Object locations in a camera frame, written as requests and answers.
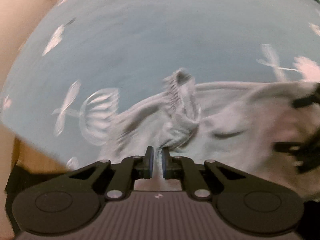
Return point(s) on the teal floral bed sheet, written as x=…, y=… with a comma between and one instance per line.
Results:
x=88, y=60

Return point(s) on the grey sweatpants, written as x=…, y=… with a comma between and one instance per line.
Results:
x=235, y=123

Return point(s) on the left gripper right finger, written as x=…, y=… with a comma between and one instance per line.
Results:
x=245, y=202

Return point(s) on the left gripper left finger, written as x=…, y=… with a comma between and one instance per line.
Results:
x=72, y=200

